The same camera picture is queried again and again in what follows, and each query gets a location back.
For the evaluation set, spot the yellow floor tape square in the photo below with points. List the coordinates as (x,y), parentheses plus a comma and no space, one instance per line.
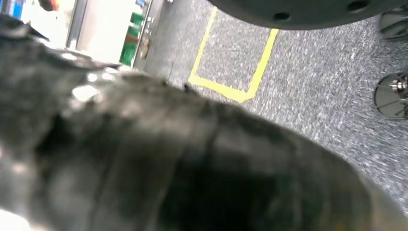
(258,70)

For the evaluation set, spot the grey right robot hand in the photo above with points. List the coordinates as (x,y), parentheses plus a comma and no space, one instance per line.
(127,159)

